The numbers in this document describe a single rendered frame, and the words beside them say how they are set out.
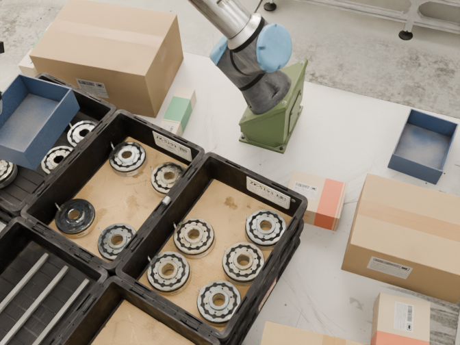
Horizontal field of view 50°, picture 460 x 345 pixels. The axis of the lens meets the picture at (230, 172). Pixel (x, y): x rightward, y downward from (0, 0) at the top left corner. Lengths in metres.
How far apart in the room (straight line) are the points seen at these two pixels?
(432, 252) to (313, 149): 0.52
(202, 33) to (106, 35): 1.41
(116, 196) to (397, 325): 0.79
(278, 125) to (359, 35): 1.68
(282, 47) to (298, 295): 0.65
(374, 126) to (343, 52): 1.33
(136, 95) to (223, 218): 0.56
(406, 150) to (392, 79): 1.26
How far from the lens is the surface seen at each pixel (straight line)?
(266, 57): 1.27
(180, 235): 1.25
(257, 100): 1.45
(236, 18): 1.27
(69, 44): 1.73
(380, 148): 1.64
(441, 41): 3.18
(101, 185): 1.42
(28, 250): 1.38
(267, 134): 1.53
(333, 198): 1.41
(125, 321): 1.23
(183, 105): 1.64
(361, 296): 1.38
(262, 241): 1.24
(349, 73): 2.85
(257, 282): 1.12
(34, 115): 1.31
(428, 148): 1.67
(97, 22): 1.79
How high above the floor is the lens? 1.97
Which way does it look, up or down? 56 degrees down
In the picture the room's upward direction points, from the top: 4 degrees counter-clockwise
